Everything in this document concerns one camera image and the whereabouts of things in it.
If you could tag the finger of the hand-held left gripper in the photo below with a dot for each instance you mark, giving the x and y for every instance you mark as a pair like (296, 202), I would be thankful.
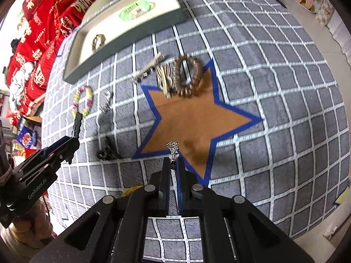
(67, 157)
(78, 126)

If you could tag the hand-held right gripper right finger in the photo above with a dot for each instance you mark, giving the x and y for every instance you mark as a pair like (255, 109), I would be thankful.
(180, 175)

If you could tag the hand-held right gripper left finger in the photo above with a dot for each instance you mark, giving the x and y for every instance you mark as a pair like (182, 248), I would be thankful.
(166, 175)

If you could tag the silver filigree pendant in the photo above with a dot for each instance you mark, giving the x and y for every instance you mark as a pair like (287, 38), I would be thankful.
(173, 145)

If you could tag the black claw hair clip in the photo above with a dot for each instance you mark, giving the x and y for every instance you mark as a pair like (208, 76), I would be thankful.
(105, 153)

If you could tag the small silver clip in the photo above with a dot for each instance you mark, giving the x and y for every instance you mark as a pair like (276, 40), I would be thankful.
(108, 98)

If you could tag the beige woven hair clip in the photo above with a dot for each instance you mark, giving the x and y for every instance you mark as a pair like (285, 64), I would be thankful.
(165, 83)

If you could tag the grey tray with cream lining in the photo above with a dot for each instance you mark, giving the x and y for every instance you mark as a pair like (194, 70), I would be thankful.
(123, 33)

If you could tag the person's left forearm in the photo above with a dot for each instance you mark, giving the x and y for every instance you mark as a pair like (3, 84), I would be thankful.
(9, 238)

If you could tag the person's left hand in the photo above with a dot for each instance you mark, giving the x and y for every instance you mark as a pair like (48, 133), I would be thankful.
(41, 219)

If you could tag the yellow fuzzy object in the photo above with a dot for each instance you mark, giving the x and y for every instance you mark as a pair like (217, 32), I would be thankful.
(131, 191)

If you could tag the blue printed box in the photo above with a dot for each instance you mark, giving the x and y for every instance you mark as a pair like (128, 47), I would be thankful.
(26, 138)

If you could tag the brown star sticker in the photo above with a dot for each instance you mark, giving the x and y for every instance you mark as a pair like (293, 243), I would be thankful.
(192, 120)

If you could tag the grey checked tablecloth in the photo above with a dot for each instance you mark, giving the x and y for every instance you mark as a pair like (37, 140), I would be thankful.
(274, 142)

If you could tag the red printed blanket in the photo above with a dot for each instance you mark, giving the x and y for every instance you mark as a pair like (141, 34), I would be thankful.
(49, 11)

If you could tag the yellow paper sticker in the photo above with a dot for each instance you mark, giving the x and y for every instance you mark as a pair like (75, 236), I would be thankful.
(342, 197)

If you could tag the pair of pink slippers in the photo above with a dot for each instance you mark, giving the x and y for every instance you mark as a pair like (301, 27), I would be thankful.
(304, 0)

